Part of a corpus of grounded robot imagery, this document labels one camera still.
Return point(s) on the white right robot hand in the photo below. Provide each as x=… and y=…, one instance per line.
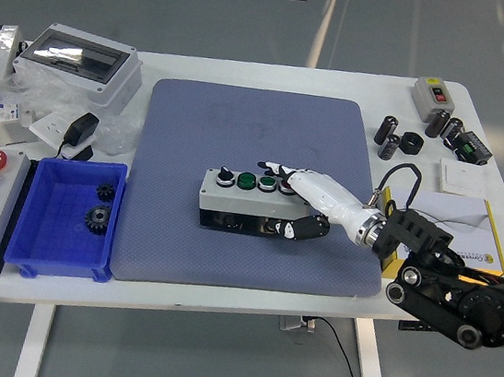
x=329, y=199

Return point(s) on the grey four-button control box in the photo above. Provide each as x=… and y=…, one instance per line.
x=232, y=200

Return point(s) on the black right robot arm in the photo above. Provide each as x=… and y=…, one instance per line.
x=487, y=308

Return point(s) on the black cylindrical capacitor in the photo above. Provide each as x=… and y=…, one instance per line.
x=437, y=123
x=389, y=146
x=386, y=129
x=452, y=130

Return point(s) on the black hex nut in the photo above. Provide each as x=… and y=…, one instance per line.
x=411, y=143

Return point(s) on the yellow and white cardboard box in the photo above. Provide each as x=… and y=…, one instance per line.
x=472, y=213

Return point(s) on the black table control panel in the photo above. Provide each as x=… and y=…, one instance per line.
x=410, y=326

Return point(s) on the black module with green terminal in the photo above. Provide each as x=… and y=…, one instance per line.
x=473, y=150

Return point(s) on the grey-blue table mat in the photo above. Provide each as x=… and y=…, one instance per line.
x=178, y=253

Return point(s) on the white table leg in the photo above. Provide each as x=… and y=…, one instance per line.
x=34, y=341
x=371, y=362

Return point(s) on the small black gear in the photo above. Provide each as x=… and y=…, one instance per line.
x=105, y=191

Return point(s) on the large black gear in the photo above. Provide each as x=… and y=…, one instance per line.
x=98, y=219

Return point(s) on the black power adapter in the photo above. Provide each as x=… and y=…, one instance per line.
x=81, y=129

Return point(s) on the blue plastic bin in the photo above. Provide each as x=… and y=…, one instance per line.
x=55, y=237

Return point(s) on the clear plastic bag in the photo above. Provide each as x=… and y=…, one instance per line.
x=46, y=94

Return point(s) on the flat metal plate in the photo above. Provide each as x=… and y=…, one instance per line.
x=15, y=136

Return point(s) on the white circuit breaker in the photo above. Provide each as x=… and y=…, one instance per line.
x=4, y=114

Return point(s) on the grey bracket under table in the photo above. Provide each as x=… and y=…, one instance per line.
x=292, y=322

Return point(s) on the white wall switch plate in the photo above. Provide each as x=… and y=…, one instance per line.
x=462, y=179

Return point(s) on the grey two-button switch box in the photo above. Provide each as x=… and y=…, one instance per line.
x=426, y=102

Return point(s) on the grey enclosure with clear lid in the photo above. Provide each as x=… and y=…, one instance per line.
x=117, y=82

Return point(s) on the white wall socket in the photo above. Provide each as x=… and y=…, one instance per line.
x=48, y=127

